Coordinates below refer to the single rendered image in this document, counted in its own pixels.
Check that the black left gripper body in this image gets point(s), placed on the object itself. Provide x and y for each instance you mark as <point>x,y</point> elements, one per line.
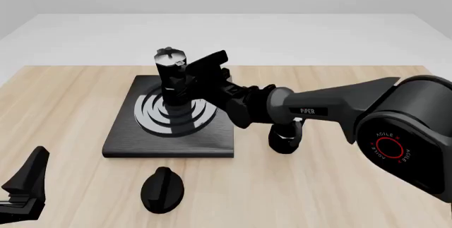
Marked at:
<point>21,209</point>

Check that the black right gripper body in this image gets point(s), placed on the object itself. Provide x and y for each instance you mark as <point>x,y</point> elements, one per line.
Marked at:
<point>230,88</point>

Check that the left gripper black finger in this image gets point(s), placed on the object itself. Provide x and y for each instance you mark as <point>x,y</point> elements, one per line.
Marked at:
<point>30,172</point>

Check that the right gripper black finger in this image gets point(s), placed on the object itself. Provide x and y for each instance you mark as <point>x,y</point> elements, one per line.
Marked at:
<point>197,91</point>

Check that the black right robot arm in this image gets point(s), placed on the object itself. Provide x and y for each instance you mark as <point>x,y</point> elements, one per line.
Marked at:
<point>388,111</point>

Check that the flat black stove plate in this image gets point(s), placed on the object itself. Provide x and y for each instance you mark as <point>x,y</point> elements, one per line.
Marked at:
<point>169,138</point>

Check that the round black stove knob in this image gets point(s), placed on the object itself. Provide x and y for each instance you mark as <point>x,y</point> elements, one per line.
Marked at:
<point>162,189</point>

